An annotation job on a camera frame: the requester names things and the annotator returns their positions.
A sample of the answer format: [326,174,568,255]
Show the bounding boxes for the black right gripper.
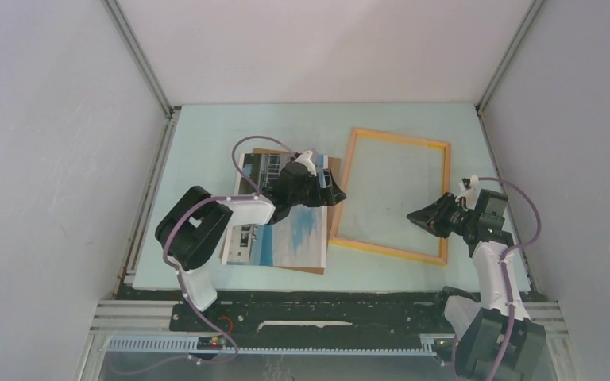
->
[406,191,477,239]

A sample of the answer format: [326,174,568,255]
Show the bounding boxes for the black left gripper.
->
[288,168,346,208]

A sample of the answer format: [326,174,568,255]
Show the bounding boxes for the yellow wooden picture frame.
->
[330,128,451,266]

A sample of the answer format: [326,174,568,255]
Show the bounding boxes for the building and sky photo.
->
[220,152,330,269]

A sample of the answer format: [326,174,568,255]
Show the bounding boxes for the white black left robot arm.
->
[155,151,347,331]

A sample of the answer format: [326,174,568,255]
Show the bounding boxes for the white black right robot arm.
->
[407,190,546,380]

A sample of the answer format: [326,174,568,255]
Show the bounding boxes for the brown cardboard backing board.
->
[222,148,343,275]

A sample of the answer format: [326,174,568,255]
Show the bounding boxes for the small circuit board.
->
[196,337,226,351]

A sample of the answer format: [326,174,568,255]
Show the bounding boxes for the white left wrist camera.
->
[293,150,318,177]

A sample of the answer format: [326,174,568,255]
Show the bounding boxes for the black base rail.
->
[169,291,454,351]

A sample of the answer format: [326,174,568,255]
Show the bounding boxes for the grey cable duct strip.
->
[106,336,438,357]

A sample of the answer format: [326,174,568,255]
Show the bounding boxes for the left aluminium corner post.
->
[100,0,175,117]

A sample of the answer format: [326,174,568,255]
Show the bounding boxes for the aluminium corner post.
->
[476,0,547,117]
[100,0,175,117]

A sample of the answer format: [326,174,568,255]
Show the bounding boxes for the right aluminium corner post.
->
[476,0,547,117]

